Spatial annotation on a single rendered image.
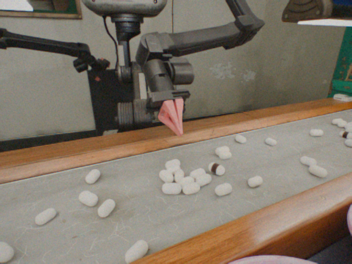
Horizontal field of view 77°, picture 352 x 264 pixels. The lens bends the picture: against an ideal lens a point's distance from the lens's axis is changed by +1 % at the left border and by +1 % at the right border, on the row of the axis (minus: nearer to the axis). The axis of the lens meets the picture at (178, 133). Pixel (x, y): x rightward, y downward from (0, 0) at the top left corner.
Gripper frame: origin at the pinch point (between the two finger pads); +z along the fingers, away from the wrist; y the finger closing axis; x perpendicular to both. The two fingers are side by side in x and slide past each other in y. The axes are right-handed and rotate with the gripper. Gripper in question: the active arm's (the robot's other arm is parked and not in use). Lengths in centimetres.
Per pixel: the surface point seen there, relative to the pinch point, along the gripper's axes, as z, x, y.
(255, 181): 15.5, -3.9, 9.4
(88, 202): 9.3, 1.3, -20.5
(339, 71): -21, 10, 94
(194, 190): 13.2, -1.5, -2.5
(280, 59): -114, 93, 202
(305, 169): 16.5, -2.6, 24.7
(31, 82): -152, 145, -52
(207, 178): 11.7, -0.9, 1.3
